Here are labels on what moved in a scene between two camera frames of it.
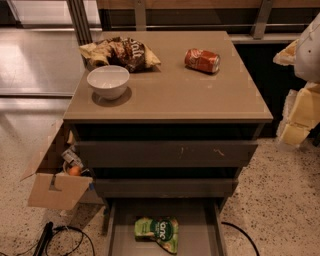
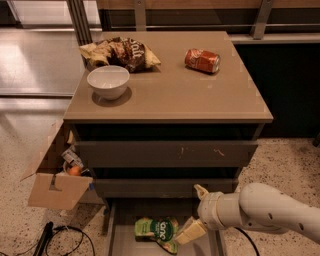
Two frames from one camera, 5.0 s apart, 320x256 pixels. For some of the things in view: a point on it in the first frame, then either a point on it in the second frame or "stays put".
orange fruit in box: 74,170 stays put
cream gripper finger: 288,55 -> 202,192
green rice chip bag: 163,231 stays put
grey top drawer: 168,154 stays put
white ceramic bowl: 108,81 stays put
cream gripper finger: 301,115 -> 191,230
